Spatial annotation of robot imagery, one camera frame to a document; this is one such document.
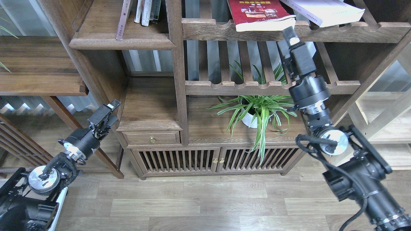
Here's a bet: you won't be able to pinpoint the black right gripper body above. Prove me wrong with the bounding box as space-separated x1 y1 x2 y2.
282 57 330 116

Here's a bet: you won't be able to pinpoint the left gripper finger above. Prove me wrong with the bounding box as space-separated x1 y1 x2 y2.
88 99 121 126

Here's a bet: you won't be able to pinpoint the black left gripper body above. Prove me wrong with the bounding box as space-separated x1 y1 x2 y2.
58 115 118 161

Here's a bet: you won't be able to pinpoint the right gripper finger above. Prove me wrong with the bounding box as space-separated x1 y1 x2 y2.
278 40 317 81
281 26 301 47

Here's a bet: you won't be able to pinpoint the dark red book white characters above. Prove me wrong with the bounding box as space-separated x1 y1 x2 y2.
116 0 133 40

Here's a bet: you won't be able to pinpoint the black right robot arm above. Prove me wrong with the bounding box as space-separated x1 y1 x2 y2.
278 26 410 231

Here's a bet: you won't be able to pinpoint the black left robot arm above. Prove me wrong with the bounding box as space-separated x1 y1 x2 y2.
0 99 121 231

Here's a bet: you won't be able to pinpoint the red book on top shelf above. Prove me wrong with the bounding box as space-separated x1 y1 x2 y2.
227 0 296 32

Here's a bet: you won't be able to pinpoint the light wooden shelf unit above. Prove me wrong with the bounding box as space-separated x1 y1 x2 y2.
339 44 411 170

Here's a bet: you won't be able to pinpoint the small wooden drawer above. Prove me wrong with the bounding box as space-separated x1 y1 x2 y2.
122 131 180 145

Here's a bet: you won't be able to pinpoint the green spider plant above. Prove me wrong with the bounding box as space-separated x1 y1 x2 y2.
206 61 299 165

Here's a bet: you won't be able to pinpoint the white bar on floor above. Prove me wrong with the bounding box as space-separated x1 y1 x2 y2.
48 187 68 231

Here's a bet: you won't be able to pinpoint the white plant pot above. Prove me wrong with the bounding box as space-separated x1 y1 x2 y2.
241 108 274 128

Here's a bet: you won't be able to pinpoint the wooden slatted rack left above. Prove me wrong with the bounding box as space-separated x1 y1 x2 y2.
1 114 60 178

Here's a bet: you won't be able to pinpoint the dark wooden side table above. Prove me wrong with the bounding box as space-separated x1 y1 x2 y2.
0 36 125 179

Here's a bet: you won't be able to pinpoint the left slatted cabinet door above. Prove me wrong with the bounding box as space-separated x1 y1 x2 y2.
132 147 220 177

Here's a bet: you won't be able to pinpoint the slatted cabinet door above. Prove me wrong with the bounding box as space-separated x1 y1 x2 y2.
212 146 304 176
132 147 220 177

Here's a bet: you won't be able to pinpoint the dark wooden bookshelf cabinet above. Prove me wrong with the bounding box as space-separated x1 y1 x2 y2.
39 0 411 181

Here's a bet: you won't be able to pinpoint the right slatted cabinet door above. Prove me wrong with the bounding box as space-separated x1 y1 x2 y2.
212 146 304 176

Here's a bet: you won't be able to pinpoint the transparent upright folder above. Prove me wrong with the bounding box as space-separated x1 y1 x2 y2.
149 0 162 23

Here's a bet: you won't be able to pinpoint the green plant leaves far left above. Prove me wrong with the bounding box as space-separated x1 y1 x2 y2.
0 25 19 73

